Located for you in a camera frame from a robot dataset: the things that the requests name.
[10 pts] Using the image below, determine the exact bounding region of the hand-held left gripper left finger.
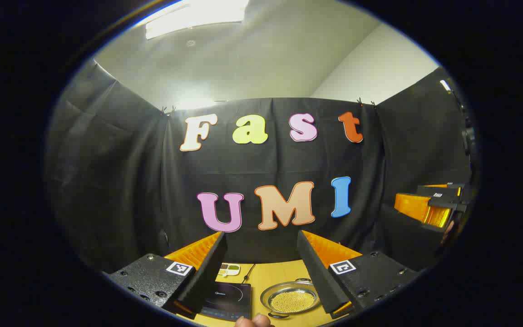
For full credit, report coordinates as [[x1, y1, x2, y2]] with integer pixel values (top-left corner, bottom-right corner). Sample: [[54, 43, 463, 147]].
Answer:
[[107, 231, 228, 319]]

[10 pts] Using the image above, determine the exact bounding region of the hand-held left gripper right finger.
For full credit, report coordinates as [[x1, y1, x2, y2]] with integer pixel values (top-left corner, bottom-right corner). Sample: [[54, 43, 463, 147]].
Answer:
[[296, 229, 420, 319]]

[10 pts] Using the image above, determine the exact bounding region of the black induction cooktop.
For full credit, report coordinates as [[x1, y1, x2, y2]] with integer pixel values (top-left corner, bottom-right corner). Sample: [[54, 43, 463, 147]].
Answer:
[[198, 282, 252, 322]]

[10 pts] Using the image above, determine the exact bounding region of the pile of yellow soybeans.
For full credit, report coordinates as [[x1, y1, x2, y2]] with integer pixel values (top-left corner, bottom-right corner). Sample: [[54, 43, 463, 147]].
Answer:
[[271, 291, 317, 313]]

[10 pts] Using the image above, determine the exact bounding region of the steel pot with black handle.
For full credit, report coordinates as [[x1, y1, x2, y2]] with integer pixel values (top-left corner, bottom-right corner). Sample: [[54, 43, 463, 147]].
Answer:
[[260, 278, 321, 319]]

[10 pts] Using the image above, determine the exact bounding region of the black backdrop cloth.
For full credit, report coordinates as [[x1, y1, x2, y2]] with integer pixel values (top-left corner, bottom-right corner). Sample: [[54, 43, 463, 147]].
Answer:
[[46, 59, 473, 273]]

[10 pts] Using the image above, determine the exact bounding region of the ceiling light panel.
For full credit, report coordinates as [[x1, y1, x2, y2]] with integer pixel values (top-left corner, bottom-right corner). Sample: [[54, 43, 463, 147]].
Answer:
[[145, 0, 249, 40]]

